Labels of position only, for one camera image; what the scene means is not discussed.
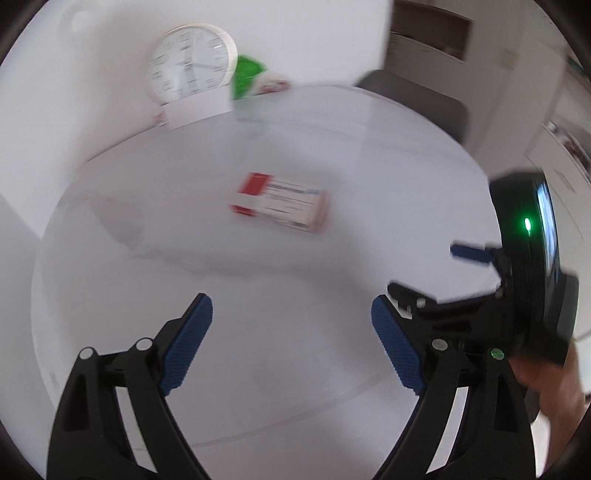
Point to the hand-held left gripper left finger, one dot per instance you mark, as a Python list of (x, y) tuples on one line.
[(187, 344)]

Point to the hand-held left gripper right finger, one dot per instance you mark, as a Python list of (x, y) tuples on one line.
[(397, 344)]

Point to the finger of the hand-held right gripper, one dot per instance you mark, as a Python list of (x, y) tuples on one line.
[(443, 307), (471, 253)]

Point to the red and white box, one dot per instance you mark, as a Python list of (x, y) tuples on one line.
[(281, 205)]

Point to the person's right forearm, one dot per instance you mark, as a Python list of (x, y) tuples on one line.
[(568, 434)]

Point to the person's right hand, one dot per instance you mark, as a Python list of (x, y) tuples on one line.
[(549, 383)]

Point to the grey chair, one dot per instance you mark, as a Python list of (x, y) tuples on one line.
[(415, 99)]

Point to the white folded card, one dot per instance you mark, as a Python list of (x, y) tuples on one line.
[(198, 108)]

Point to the green packet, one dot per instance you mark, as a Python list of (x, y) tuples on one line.
[(247, 76)]

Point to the white round clock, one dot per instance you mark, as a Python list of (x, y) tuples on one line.
[(189, 62)]

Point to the wooden wall shelf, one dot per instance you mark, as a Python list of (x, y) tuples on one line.
[(434, 27)]

